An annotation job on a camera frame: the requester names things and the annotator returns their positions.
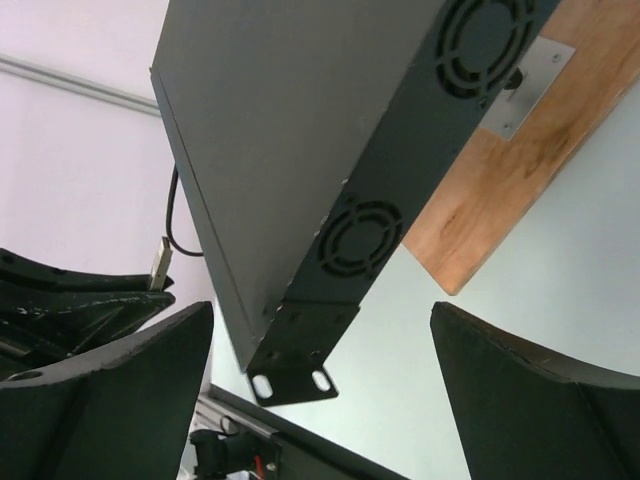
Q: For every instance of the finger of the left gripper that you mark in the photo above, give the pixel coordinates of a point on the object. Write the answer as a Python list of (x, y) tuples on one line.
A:
[(40, 328), (30, 274)]

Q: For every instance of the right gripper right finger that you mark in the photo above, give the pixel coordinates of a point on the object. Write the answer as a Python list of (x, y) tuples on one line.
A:
[(524, 411)]

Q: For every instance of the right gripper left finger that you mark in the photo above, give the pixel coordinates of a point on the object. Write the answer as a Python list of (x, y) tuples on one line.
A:
[(120, 411)]

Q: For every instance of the silver transceiver module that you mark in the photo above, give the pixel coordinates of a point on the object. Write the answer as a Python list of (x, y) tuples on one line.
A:
[(160, 265)]

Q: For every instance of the brown wooden board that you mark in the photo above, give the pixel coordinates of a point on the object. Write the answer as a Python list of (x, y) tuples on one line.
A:
[(493, 182)]

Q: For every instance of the aluminium frame rail front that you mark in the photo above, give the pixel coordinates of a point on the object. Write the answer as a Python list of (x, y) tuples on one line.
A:
[(240, 415)]

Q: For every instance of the left aluminium frame post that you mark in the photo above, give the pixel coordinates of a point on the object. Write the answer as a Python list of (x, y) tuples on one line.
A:
[(77, 85)]

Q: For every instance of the blue black network switch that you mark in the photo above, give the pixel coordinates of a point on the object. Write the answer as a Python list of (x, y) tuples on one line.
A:
[(308, 137)]

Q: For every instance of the metal switch stand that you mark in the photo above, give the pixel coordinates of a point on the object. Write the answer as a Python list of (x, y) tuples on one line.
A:
[(539, 68)]

